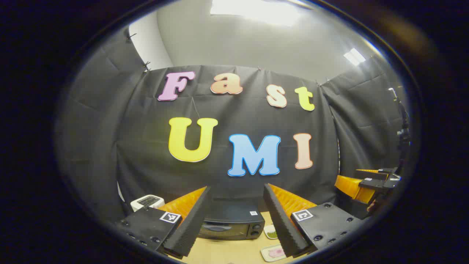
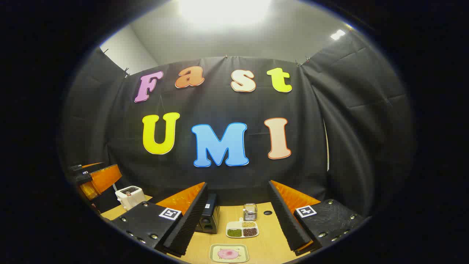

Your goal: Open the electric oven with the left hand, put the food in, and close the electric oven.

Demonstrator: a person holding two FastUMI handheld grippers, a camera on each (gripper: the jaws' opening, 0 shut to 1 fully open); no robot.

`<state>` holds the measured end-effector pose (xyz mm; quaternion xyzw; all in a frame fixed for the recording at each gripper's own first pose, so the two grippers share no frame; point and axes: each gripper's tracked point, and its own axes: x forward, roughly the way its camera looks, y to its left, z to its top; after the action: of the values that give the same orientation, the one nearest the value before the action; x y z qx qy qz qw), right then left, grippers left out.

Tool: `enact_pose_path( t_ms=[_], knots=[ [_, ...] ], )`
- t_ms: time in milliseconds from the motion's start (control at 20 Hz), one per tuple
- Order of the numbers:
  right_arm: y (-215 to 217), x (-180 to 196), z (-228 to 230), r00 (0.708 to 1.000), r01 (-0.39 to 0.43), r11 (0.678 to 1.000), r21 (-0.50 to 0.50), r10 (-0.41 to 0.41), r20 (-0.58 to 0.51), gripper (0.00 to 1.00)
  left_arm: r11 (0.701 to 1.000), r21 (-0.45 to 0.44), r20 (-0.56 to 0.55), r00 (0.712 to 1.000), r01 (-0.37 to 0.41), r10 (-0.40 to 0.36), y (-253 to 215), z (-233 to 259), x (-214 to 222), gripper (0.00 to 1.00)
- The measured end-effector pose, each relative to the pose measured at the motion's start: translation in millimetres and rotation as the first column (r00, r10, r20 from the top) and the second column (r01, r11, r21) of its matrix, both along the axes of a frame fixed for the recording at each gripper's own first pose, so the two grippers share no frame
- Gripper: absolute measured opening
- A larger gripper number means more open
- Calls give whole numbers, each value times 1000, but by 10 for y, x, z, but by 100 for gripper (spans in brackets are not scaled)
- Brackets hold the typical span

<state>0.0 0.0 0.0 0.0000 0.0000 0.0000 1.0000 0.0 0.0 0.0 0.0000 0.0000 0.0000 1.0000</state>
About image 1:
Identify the white kitchen appliance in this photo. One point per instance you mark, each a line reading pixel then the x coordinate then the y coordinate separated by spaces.
pixel 146 201

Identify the black backdrop cloth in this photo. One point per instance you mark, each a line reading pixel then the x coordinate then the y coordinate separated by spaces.
pixel 146 128

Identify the pink ham slice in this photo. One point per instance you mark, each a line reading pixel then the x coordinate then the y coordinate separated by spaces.
pixel 276 252

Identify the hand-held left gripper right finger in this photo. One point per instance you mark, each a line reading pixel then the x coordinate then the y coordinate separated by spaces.
pixel 282 223

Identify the black electric oven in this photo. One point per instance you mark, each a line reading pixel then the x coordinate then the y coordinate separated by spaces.
pixel 234 214

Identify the small ceiling light panel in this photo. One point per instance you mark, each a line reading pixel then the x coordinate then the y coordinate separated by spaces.
pixel 354 56

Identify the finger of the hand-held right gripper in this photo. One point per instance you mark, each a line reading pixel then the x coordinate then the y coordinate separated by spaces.
pixel 384 173
pixel 351 187

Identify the cream square plate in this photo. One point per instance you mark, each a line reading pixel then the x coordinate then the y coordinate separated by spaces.
pixel 266 255

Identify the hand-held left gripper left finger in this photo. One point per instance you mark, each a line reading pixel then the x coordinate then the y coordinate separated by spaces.
pixel 190 223

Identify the white divided plate with beans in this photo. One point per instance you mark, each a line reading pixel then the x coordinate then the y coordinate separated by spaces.
pixel 271 232

